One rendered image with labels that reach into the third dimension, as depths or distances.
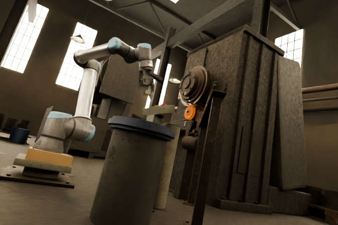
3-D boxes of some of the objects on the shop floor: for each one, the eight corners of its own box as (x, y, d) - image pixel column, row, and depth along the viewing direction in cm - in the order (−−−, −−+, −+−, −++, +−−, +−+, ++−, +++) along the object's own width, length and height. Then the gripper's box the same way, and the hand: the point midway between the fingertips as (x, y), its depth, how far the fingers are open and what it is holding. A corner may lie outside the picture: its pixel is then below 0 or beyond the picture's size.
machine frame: (200, 189, 305) (220, 70, 349) (274, 215, 213) (287, 49, 258) (154, 182, 271) (182, 51, 315) (218, 209, 179) (245, 20, 224)
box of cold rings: (86, 155, 483) (96, 119, 503) (98, 160, 416) (110, 119, 436) (32, 145, 429) (47, 106, 449) (37, 149, 362) (54, 102, 382)
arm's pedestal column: (-3, 179, 122) (3, 164, 124) (6, 168, 156) (11, 156, 158) (73, 189, 140) (77, 175, 142) (67, 177, 174) (70, 166, 176)
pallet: (247, 197, 331) (250, 166, 342) (281, 203, 367) (283, 175, 378) (341, 227, 227) (341, 182, 238) (376, 231, 263) (375, 192, 274)
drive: (251, 197, 340) (263, 88, 385) (319, 219, 260) (324, 77, 305) (198, 189, 292) (219, 65, 336) (262, 213, 211) (278, 45, 256)
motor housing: (181, 197, 200) (192, 137, 213) (197, 204, 181) (207, 138, 195) (169, 195, 194) (181, 134, 207) (184, 202, 175) (196, 134, 189)
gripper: (136, 70, 154) (139, 100, 152) (142, 66, 146) (145, 99, 144) (148, 70, 158) (150, 100, 156) (154, 67, 151) (156, 98, 149)
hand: (151, 97), depth 152 cm, fingers closed
